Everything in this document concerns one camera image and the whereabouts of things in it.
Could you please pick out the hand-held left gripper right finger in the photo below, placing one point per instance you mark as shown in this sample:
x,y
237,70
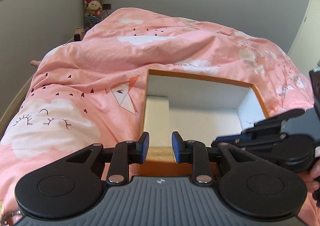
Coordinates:
x,y
176,146

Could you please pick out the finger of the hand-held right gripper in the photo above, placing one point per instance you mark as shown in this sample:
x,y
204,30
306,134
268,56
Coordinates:
x,y
272,122
228,139

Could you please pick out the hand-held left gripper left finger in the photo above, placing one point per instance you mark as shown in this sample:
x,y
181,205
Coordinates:
x,y
144,146

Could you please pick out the orange cardboard box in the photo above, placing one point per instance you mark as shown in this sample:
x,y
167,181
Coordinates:
x,y
200,91

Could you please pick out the person's right hand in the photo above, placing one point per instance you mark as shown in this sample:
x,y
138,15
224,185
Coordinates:
x,y
315,174

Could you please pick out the person's left hand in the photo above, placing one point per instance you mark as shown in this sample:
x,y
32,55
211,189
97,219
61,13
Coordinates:
x,y
11,218

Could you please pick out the pink printed blanket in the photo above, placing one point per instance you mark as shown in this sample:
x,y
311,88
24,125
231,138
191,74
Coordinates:
x,y
87,66

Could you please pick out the white door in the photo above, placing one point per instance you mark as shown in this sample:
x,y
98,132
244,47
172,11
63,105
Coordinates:
x,y
308,11

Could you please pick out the dark wall socket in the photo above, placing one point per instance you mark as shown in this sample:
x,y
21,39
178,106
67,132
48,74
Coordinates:
x,y
107,6

